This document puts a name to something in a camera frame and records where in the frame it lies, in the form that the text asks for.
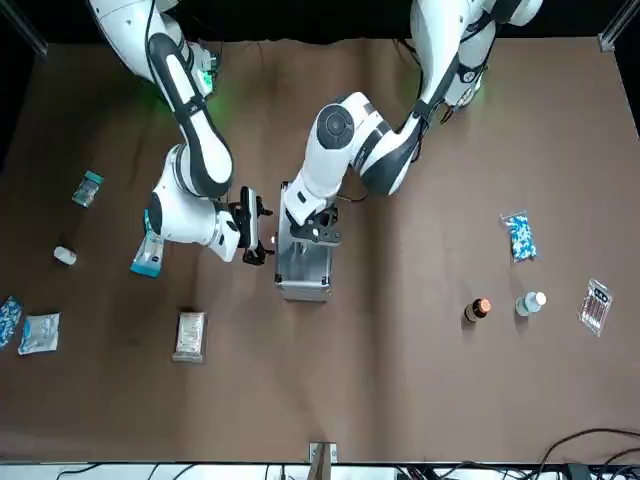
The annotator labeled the clear bottle white cap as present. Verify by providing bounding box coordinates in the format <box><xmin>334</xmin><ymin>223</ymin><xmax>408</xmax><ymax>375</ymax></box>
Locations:
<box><xmin>515</xmin><ymin>291</ymin><xmax>548</xmax><ymax>318</ymax></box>

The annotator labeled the brown bottle orange cap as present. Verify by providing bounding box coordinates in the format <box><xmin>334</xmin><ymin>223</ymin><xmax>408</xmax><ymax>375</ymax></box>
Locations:
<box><xmin>463</xmin><ymin>297</ymin><xmax>493</xmax><ymax>326</ymax></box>

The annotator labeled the black cable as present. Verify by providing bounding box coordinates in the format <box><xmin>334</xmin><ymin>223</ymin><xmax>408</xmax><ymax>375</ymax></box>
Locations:
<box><xmin>539</xmin><ymin>427</ymin><xmax>640</xmax><ymax>480</ymax></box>

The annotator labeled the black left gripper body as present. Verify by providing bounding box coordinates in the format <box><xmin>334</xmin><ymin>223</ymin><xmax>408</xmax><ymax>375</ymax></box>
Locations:
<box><xmin>305</xmin><ymin>205</ymin><xmax>342</xmax><ymax>230</ymax></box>

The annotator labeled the blue cotton swab packet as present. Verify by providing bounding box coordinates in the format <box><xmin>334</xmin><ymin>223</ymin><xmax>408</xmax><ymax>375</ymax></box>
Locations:
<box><xmin>129</xmin><ymin>208</ymin><xmax>166</xmax><ymax>279</ymax></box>

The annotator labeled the silver aluminium medical case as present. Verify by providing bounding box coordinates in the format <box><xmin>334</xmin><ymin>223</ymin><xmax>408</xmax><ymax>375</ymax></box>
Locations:
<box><xmin>273</xmin><ymin>180</ymin><xmax>335</xmax><ymax>302</ymax></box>

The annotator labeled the white blue surgical packet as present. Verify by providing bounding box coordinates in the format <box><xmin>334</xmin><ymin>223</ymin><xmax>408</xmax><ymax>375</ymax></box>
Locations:
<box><xmin>17</xmin><ymin>312</ymin><xmax>62</xmax><ymax>357</ymax></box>

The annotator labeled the aluminium frame profile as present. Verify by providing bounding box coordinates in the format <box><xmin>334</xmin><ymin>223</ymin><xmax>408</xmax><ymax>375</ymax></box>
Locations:
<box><xmin>597</xmin><ymin>0</ymin><xmax>640</xmax><ymax>51</ymax></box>
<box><xmin>0</xmin><ymin>0</ymin><xmax>50</xmax><ymax>60</ymax></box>

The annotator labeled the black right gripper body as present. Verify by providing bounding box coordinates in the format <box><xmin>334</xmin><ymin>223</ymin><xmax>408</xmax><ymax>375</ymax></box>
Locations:
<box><xmin>236</xmin><ymin>186</ymin><xmax>264</xmax><ymax>251</ymax></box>

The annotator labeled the aluminium post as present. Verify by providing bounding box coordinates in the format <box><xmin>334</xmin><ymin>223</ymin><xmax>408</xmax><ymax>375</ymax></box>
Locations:
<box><xmin>308</xmin><ymin>441</ymin><xmax>339</xmax><ymax>480</ymax></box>

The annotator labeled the teal clear bandage packet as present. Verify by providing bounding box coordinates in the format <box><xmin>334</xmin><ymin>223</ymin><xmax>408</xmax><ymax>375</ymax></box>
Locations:
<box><xmin>71</xmin><ymin>170</ymin><xmax>105</xmax><ymax>208</ymax></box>

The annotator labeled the clear blister vial pack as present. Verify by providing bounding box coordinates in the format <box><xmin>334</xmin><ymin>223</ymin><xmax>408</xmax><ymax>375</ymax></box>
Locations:
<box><xmin>577</xmin><ymin>278</ymin><xmax>614</xmax><ymax>338</ymax></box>

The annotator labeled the blue white capsule bag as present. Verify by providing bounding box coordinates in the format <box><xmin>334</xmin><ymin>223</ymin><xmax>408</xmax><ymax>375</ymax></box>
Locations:
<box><xmin>0</xmin><ymin>295</ymin><xmax>25</xmax><ymax>351</ymax></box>
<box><xmin>500</xmin><ymin>209</ymin><xmax>542</xmax><ymax>265</ymax></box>

